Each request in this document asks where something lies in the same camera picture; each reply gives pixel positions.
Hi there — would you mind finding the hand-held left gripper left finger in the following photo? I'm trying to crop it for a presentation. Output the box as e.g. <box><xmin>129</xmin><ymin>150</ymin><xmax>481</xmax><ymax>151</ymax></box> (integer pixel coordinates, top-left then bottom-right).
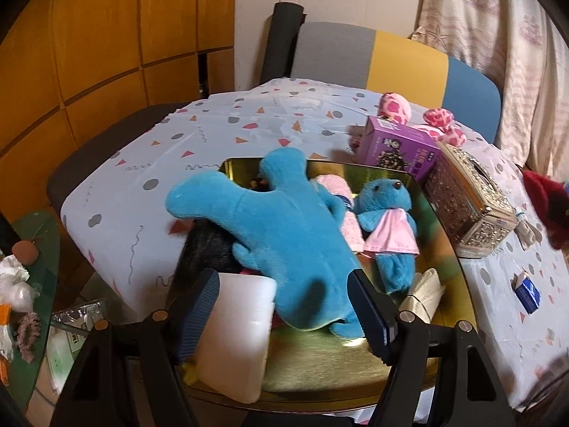
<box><xmin>49</xmin><ymin>267</ymin><xmax>222</xmax><ymax>427</ymax></box>

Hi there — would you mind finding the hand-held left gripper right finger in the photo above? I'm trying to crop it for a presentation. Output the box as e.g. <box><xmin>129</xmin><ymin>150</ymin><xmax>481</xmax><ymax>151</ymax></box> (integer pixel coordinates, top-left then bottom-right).
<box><xmin>347</xmin><ymin>268</ymin><xmax>519</xmax><ymax>427</ymax></box>

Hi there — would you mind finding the black hair wig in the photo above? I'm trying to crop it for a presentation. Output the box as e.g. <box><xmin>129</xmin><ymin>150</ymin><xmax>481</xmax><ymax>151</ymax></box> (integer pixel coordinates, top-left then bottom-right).
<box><xmin>173</xmin><ymin>220</ymin><xmax>243</xmax><ymax>290</ymax></box>

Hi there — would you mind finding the gold metal tin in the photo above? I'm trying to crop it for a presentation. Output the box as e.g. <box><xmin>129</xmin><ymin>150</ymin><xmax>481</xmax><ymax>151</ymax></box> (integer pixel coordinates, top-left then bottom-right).
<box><xmin>166</xmin><ymin>157</ymin><xmax>476</xmax><ymax>412</ymax></box>

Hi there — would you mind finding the blue plush toy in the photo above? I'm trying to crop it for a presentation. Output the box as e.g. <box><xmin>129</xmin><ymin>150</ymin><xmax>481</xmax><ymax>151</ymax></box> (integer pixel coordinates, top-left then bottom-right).
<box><xmin>165</xmin><ymin>148</ymin><xmax>367</xmax><ymax>339</ymax></box>

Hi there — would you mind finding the red fuzzy sock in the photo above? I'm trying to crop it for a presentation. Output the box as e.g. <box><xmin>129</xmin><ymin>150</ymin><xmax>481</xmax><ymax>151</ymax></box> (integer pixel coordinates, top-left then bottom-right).
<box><xmin>522</xmin><ymin>170</ymin><xmax>569</xmax><ymax>250</ymax></box>

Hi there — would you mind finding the beige rolled cloth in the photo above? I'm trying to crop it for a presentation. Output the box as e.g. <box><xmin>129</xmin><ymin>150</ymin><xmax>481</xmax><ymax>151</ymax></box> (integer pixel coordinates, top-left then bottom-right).
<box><xmin>398</xmin><ymin>268</ymin><xmax>446</xmax><ymax>323</ymax></box>

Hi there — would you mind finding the light pink towel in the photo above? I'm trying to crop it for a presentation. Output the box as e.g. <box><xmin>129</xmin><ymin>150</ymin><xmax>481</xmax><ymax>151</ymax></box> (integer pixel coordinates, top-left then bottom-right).
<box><xmin>311</xmin><ymin>173</ymin><xmax>367</xmax><ymax>254</ymax></box>

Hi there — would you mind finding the silver foil packet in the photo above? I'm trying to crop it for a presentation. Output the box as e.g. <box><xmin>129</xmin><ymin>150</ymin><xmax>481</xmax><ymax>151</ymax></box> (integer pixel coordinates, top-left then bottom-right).
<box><xmin>51</xmin><ymin>300</ymin><xmax>110</xmax><ymax>334</ymax></box>

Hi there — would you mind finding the blue teddy bear pink dress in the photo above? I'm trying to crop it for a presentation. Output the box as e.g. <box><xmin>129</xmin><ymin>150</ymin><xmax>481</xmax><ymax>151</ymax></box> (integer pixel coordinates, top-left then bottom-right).
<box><xmin>356</xmin><ymin>178</ymin><xmax>419</xmax><ymax>296</ymax></box>

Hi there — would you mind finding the white green box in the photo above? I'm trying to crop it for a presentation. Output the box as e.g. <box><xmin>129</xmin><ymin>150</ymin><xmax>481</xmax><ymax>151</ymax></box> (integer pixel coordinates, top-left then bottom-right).
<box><xmin>44</xmin><ymin>333</ymin><xmax>83</xmax><ymax>392</ymax></box>

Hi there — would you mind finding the silver ornate tissue box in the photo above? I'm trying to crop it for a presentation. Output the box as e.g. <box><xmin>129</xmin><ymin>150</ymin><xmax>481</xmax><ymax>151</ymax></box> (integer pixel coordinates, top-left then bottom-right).
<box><xmin>422</xmin><ymin>142</ymin><xmax>520</xmax><ymax>259</ymax></box>

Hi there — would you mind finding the blue tissue packet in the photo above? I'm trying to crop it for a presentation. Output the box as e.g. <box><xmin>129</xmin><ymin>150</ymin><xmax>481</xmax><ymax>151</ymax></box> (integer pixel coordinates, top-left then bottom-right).
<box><xmin>509</xmin><ymin>271</ymin><xmax>542</xmax><ymax>314</ymax></box>

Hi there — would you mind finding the glass side table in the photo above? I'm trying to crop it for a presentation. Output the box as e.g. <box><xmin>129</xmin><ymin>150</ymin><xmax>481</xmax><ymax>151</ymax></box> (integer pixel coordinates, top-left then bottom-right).
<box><xmin>0</xmin><ymin>211</ymin><xmax>60</xmax><ymax>410</ymax></box>

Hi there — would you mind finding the grey pink scrunchie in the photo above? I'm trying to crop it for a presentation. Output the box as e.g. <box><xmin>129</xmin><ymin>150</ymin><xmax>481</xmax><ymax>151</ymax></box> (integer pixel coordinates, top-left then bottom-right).
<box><xmin>15</xmin><ymin>312</ymin><xmax>43</xmax><ymax>363</ymax></box>

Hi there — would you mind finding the purple cardboard box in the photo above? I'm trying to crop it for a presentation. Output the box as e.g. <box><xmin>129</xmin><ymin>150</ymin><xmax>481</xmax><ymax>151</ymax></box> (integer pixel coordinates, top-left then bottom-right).
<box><xmin>356</xmin><ymin>116</ymin><xmax>442</xmax><ymax>183</ymax></box>

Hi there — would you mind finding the grey knotted sock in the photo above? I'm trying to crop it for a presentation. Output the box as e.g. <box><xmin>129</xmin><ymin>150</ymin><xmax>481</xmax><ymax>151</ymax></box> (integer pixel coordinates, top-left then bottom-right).
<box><xmin>513</xmin><ymin>216</ymin><xmax>536</xmax><ymax>250</ymax></box>

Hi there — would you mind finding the brown round object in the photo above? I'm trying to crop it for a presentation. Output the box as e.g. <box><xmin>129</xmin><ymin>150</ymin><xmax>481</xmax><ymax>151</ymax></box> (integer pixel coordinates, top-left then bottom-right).
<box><xmin>12</xmin><ymin>240</ymin><xmax>38</xmax><ymax>268</ymax></box>

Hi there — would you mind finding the white crumpled tissue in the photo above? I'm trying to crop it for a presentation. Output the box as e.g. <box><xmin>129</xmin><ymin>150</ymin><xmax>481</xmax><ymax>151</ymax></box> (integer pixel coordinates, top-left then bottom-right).
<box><xmin>0</xmin><ymin>255</ymin><xmax>38</xmax><ymax>312</ymax></box>

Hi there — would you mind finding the pink spotted plush toy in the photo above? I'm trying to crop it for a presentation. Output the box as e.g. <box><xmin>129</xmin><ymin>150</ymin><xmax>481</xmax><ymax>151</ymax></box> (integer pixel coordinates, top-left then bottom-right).
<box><xmin>377</xmin><ymin>92</ymin><xmax>467</xmax><ymax>149</ymax></box>

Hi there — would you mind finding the multicolour chair back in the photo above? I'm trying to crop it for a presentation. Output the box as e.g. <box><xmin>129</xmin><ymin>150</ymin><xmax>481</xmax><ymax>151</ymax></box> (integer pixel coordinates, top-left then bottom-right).
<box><xmin>289</xmin><ymin>21</ymin><xmax>503</xmax><ymax>145</ymax></box>

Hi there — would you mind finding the black rolled mat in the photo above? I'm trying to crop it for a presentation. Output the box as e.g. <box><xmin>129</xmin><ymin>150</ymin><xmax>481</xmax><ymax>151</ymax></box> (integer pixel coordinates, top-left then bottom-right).
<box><xmin>260</xmin><ymin>2</ymin><xmax>307</xmax><ymax>85</ymax></box>

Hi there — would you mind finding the wooden wardrobe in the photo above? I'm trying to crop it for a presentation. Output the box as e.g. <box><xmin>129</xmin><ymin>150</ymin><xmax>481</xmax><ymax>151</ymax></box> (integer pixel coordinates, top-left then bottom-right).
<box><xmin>0</xmin><ymin>0</ymin><xmax>236</xmax><ymax>214</ymax></box>

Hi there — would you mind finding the pale pink patterned curtain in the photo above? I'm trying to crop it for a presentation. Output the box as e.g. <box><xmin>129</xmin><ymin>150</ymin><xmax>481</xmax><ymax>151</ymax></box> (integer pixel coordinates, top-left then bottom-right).
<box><xmin>409</xmin><ymin>0</ymin><xmax>569</xmax><ymax>174</ymax></box>

